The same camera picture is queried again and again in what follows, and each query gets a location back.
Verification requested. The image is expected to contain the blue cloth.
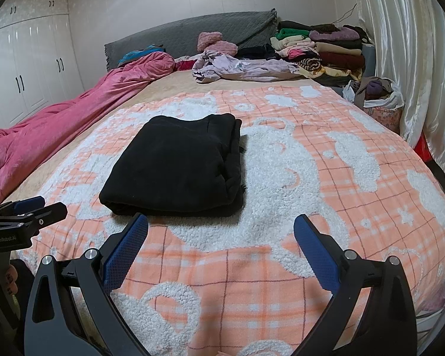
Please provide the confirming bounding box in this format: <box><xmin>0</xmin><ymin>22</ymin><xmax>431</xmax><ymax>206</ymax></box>
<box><xmin>117</xmin><ymin>44</ymin><xmax>166</xmax><ymax>65</ymax></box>

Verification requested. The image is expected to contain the black sweater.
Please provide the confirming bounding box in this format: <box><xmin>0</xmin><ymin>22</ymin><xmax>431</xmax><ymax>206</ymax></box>
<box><xmin>98</xmin><ymin>113</ymin><xmax>245</xmax><ymax>217</ymax></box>

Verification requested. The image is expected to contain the thin wall cable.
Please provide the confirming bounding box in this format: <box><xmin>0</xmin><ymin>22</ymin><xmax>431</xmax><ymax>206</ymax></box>
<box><xmin>334</xmin><ymin>3</ymin><xmax>358</xmax><ymax>23</ymax></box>

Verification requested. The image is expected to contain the red garment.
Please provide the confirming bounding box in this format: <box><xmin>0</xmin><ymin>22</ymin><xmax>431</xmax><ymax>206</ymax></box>
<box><xmin>174</xmin><ymin>56</ymin><xmax>199</xmax><ymax>71</ymax></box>

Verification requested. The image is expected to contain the grey quilted headboard cover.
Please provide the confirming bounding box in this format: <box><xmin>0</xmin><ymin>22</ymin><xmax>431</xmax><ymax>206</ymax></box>
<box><xmin>104</xmin><ymin>8</ymin><xmax>279</xmax><ymax>70</ymax></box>

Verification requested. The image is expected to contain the red item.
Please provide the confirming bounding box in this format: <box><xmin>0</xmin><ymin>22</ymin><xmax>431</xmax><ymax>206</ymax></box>
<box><xmin>411</xmin><ymin>133</ymin><xmax>436</xmax><ymax>164</ymax></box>

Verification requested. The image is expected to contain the peach plaid fleece blanket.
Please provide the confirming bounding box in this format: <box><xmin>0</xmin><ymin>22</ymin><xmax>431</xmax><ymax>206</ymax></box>
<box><xmin>13</xmin><ymin>85</ymin><xmax>445</xmax><ymax>356</ymax></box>

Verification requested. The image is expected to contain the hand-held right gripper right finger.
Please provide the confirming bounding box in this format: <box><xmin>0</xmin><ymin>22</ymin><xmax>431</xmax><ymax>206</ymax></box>
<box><xmin>294</xmin><ymin>214</ymin><xmax>418</xmax><ymax>356</ymax></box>

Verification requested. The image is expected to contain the floral basket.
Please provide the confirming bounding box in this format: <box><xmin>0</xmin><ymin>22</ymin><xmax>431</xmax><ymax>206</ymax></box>
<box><xmin>363</xmin><ymin>104</ymin><xmax>403</xmax><ymax>134</ymax></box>

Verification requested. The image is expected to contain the pink duvet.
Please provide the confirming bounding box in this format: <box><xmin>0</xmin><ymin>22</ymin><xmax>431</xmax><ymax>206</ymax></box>
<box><xmin>0</xmin><ymin>51</ymin><xmax>176</xmax><ymax>208</ymax></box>

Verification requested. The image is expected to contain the pile of folded clothes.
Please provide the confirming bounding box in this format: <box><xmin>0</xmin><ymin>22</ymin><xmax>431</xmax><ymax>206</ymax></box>
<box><xmin>270</xmin><ymin>20</ymin><xmax>373</xmax><ymax>86</ymax></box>

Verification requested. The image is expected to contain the white bag of clothes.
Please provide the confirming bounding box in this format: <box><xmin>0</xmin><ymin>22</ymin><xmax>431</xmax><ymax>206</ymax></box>
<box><xmin>343</xmin><ymin>77</ymin><xmax>405</xmax><ymax>110</ymax></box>

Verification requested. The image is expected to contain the grey bolster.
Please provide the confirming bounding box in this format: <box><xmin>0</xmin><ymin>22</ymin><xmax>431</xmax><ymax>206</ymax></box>
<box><xmin>361</xmin><ymin>42</ymin><xmax>376</xmax><ymax>82</ymax></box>

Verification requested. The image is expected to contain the black clothing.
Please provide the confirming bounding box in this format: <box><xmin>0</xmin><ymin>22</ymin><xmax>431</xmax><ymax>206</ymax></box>
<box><xmin>237</xmin><ymin>44</ymin><xmax>279</xmax><ymax>60</ymax></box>

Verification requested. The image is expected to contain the pink fluffy garment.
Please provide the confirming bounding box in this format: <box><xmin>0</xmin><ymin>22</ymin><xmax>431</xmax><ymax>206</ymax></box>
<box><xmin>197</xmin><ymin>31</ymin><xmax>223</xmax><ymax>50</ymax></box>

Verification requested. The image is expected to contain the white satin curtain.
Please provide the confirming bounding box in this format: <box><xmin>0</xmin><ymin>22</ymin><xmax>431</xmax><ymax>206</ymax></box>
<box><xmin>350</xmin><ymin>0</ymin><xmax>445</xmax><ymax>193</ymax></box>

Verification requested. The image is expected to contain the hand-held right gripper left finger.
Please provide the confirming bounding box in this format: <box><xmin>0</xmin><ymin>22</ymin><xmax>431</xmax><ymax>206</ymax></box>
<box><xmin>24</xmin><ymin>213</ymin><xmax>149</xmax><ymax>356</ymax></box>

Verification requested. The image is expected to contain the person's left hand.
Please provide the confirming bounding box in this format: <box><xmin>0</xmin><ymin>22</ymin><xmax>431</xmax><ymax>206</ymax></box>
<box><xmin>2</xmin><ymin>260</ymin><xmax>20</xmax><ymax>297</ymax></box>

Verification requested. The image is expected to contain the lavender garment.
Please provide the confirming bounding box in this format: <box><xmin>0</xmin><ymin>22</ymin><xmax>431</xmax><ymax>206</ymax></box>
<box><xmin>192</xmin><ymin>50</ymin><xmax>301</xmax><ymax>83</ymax></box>

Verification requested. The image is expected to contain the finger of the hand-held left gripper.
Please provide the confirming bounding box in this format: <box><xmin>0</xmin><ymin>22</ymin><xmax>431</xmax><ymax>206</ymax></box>
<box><xmin>0</xmin><ymin>202</ymin><xmax>68</xmax><ymax>231</ymax></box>
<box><xmin>0</xmin><ymin>196</ymin><xmax>46</xmax><ymax>217</ymax></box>

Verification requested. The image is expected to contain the white wardrobe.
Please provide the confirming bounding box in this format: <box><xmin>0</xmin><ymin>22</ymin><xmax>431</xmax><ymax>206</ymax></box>
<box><xmin>0</xmin><ymin>0</ymin><xmax>86</xmax><ymax>130</ymax></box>

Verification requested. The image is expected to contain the pink fluffy pillow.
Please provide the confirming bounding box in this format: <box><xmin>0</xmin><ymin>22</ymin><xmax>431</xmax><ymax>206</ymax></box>
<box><xmin>205</xmin><ymin>41</ymin><xmax>239</xmax><ymax>55</ymax></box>

